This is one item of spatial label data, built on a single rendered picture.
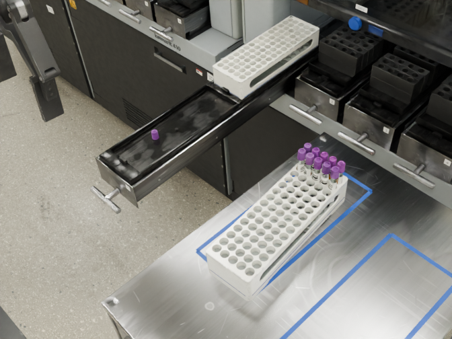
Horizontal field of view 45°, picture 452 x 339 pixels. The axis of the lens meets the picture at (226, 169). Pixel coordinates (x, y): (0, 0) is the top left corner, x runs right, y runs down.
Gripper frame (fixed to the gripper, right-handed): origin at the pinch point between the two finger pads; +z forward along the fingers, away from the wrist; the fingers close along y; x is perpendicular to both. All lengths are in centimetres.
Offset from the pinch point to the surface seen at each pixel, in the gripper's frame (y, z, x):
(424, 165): 31, 39, 69
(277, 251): 29.4, 29.8, 22.2
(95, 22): -101, 52, 67
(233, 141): -32, 70, 70
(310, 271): 33, 36, 27
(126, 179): -9.9, 36.3, 17.8
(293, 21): -18, 26, 80
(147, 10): -66, 35, 67
